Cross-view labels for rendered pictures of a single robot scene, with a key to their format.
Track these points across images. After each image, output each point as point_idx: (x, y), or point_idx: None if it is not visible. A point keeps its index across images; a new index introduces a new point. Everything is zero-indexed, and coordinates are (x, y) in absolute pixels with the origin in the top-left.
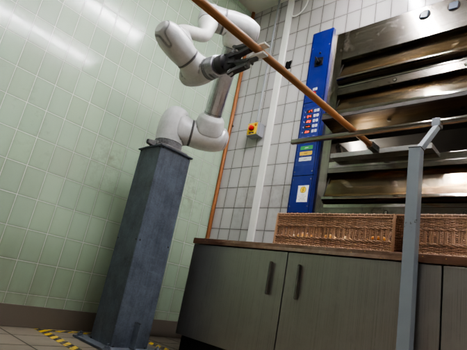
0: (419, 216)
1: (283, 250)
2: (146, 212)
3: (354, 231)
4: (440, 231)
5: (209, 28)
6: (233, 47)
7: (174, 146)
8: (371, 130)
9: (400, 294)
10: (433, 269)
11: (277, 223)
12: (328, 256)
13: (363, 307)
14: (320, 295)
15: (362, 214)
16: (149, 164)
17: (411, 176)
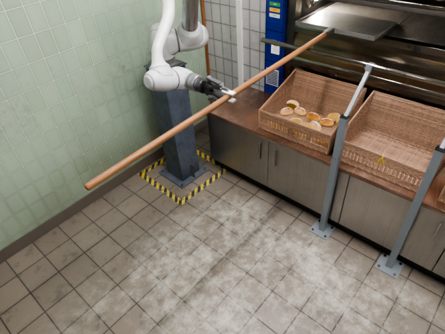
0: (341, 153)
1: (265, 139)
2: (173, 118)
3: (307, 136)
4: (353, 153)
5: (171, 5)
6: (207, 79)
7: (171, 63)
8: (322, 55)
9: (327, 186)
10: (345, 175)
11: (259, 116)
12: (292, 151)
13: (310, 179)
14: (289, 167)
15: (312, 129)
16: None
17: (339, 134)
